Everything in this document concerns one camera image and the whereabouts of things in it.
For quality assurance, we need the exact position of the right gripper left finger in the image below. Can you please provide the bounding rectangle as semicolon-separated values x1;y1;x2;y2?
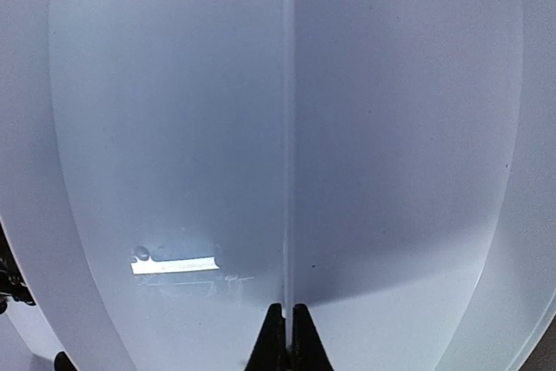
244;303;286;371

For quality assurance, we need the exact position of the white plastic tray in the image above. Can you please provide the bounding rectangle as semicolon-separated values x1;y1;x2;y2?
1;0;555;370

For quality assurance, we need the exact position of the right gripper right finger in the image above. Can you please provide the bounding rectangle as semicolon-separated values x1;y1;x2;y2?
290;303;334;371

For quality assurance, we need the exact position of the black chess piece lone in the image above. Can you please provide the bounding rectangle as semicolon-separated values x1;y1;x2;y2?
53;351;77;371

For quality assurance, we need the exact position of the black chess pieces lower cluster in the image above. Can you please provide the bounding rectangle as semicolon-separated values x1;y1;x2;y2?
0;229;36;315

